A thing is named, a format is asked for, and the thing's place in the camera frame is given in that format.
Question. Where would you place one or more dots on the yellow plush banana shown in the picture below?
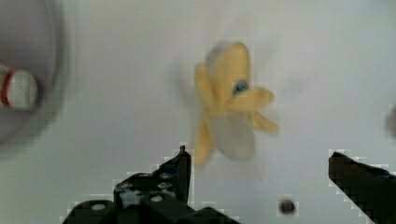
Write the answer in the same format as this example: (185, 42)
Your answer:
(230, 106)

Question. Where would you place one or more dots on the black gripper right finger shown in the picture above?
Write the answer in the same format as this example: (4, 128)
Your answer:
(371, 189)

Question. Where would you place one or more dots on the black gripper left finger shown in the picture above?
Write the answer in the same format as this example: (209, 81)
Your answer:
(158, 197)

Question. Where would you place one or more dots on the red plush ketchup bottle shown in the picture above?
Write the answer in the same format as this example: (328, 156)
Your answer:
(19, 89)

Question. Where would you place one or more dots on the grey round plate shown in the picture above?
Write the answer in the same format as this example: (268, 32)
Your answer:
(32, 39)

